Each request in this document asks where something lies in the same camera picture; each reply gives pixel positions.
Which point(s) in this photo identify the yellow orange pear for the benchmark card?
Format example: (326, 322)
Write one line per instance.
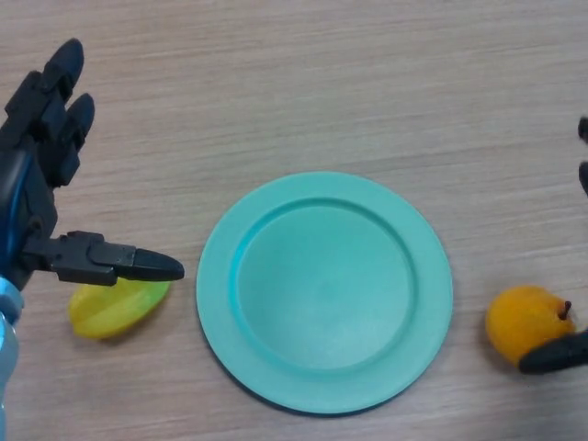
(523, 321)

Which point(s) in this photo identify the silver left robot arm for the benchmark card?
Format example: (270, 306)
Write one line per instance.
(7, 340)

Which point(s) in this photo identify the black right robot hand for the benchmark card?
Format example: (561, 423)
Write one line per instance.
(556, 356)

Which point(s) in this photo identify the green round plastic plate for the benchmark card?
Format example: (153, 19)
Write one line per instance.
(324, 294)

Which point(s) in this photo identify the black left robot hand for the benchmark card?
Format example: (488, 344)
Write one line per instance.
(32, 174)

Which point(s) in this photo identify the yellow green starfruit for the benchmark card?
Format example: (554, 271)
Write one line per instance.
(110, 310)

